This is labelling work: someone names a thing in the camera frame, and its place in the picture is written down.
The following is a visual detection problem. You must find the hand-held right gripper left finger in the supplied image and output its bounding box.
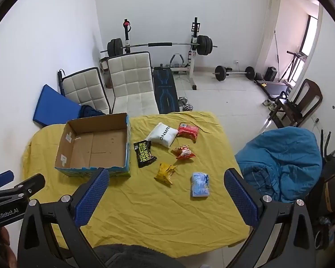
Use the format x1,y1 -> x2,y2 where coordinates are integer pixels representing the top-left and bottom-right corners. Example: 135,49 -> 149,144
17,168 -> 120,268

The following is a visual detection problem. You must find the cardboard box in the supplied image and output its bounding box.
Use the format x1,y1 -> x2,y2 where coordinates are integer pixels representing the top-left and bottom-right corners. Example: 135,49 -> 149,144
54,113 -> 132,178

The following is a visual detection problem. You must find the dark blue cloth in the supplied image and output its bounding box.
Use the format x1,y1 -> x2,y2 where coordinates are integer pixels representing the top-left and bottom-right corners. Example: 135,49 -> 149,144
80,105 -> 105,118

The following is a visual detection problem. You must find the black blue weight bench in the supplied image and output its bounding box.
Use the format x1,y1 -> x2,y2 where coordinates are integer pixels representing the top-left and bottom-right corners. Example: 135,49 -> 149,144
152,65 -> 180,113

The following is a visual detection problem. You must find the blue white snack packet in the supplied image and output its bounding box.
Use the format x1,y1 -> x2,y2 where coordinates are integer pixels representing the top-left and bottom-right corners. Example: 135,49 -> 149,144
190,172 -> 212,199

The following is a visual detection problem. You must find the metal pole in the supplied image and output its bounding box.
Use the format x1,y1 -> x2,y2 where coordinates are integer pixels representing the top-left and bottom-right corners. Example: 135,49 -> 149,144
274,30 -> 281,73

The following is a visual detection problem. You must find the red orange snack packet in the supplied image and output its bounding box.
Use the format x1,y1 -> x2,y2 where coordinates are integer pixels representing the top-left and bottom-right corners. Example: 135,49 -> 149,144
172,144 -> 196,161

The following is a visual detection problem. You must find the blue folding mat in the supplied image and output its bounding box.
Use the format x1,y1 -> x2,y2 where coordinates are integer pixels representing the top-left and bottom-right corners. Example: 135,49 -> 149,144
33,84 -> 81,127

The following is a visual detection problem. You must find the dark wooden chair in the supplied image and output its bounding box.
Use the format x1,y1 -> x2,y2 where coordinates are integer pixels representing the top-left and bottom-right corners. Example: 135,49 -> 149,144
268,79 -> 323,127

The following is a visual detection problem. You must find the white foam bag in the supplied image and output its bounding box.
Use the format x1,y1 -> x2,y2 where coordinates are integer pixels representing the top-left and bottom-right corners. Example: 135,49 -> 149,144
145,122 -> 179,148

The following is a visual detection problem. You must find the small white padded chair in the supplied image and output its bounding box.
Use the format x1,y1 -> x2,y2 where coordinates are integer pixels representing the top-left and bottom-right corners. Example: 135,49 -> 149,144
57,67 -> 111,115

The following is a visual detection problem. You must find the blue quilt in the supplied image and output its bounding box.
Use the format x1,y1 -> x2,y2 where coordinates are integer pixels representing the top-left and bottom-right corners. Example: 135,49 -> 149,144
234,126 -> 323,204

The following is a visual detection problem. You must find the long barbell with black plates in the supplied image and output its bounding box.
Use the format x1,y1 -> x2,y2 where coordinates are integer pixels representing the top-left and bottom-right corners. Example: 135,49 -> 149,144
100,35 -> 218,58

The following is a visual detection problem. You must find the short barbell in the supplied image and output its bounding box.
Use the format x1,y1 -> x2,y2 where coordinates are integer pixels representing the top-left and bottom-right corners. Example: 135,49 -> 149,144
212,65 -> 255,82

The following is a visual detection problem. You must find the treadmill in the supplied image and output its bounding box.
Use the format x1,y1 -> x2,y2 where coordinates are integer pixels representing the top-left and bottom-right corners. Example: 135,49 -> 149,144
254,50 -> 308,101

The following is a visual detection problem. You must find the black air pump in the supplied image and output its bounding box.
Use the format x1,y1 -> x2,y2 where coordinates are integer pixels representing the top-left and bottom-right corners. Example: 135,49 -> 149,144
57,69 -> 65,95

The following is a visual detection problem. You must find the grey handle exerciser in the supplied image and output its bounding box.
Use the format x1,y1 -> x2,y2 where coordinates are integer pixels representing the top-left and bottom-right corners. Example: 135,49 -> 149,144
169,54 -> 186,70

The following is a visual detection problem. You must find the black snack bar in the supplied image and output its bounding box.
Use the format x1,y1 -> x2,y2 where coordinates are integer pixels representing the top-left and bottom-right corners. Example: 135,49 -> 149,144
133,140 -> 157,168

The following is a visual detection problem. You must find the yellow tablecloth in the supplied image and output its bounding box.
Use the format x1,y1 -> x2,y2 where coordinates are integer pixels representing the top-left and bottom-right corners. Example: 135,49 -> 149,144
22,111 -> 250,259

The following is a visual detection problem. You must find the black backpack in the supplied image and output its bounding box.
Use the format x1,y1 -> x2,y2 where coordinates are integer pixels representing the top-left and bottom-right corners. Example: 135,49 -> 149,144
307,151 -> 335,250

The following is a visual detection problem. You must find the black speaker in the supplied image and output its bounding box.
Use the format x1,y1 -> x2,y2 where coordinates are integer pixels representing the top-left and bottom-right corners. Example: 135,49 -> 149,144
265,66 -> 278,82

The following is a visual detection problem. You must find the yellow snack packet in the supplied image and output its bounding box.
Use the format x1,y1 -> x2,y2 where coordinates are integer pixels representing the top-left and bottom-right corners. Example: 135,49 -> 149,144
155,163 -> 178,185

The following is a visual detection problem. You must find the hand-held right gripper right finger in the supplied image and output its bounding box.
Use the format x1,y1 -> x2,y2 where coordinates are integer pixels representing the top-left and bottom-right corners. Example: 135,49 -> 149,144
224,168 -> 316,268

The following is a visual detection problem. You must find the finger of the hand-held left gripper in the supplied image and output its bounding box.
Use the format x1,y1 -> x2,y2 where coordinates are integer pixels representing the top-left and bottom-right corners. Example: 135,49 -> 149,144
0,174 -> 46,201
0,170 -> 15,192

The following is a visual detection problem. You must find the large white padded chair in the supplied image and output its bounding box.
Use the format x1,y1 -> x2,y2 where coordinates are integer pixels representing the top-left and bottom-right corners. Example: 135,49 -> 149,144
107,52 -> 159,118

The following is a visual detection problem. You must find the white barbell rack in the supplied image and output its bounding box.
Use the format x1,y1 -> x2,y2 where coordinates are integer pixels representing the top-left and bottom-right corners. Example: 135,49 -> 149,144
123,17 -> 201,91

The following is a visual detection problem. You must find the small brown carton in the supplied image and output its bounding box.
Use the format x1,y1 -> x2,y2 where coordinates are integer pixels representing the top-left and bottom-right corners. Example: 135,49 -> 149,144
99,58 -> 113,88

